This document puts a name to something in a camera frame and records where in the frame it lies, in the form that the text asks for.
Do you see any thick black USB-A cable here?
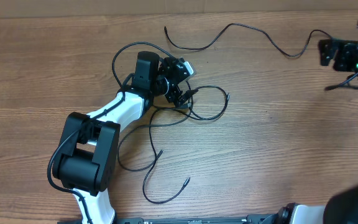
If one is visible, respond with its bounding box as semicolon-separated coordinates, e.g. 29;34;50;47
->
163;22;334;58

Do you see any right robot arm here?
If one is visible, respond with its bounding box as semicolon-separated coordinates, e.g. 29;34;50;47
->
262;20;358;224

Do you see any thin black USB cable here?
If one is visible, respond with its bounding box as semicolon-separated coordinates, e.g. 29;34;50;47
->
117;102;193;172

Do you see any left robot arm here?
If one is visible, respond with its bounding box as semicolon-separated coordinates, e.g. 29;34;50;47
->
47;51;196;223

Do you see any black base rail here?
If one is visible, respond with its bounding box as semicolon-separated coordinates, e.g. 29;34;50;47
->
57;213;334;224

